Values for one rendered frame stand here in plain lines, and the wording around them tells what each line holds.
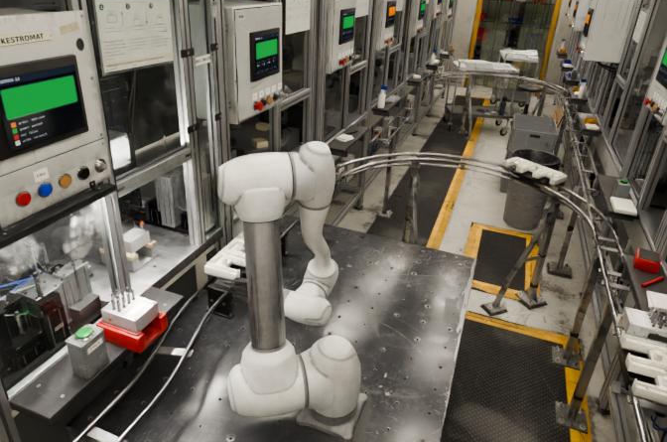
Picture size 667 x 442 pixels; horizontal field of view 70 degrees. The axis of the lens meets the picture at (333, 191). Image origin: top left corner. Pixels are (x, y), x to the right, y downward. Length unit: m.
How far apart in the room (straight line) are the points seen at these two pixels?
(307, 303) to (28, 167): 0.91
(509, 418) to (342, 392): 1.36
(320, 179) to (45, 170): 0.69
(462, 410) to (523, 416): 0.30
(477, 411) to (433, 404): 0.96
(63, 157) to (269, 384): 0.82
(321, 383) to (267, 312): 0.26
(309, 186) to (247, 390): 0.59
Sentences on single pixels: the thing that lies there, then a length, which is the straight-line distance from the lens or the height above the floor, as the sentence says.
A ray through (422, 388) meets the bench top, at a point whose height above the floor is 0.68.
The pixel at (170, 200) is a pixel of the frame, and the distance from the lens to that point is 2.09.
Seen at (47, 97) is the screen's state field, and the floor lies 1.65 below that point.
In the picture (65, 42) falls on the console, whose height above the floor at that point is 1.76.
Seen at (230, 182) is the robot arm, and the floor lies 1.45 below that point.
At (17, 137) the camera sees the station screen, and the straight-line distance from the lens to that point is 1.30.
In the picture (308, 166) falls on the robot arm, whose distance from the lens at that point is 1.28.
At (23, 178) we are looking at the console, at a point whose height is 1.47.
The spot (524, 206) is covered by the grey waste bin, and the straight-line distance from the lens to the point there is 4.31.
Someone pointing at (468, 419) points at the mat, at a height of 0.01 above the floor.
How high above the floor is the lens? 1.96
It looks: 25 degrees down
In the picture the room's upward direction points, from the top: 3 degrees clockwise
